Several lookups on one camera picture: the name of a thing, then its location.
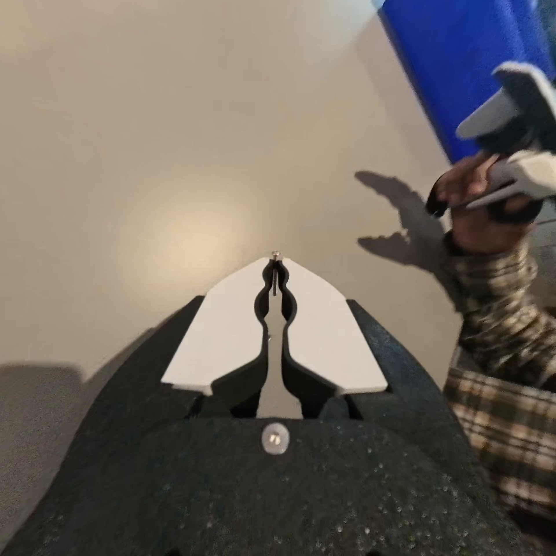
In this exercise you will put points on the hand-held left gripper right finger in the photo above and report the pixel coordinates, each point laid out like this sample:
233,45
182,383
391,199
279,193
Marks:
330,339

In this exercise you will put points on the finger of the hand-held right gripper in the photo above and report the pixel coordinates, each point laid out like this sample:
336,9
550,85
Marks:
530,76
486,117

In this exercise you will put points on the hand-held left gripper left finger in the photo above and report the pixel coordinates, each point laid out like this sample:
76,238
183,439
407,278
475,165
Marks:
226,334

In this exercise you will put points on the small metal bolt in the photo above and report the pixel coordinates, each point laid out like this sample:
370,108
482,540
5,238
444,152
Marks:
275,278

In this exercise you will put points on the person's right hand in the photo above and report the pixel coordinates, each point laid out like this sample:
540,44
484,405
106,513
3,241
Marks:
478,230

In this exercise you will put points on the blue plastic bin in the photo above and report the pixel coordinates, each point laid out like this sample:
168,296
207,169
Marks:
447,65

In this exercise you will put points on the person's plaid shirt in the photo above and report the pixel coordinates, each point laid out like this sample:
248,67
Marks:
512,434

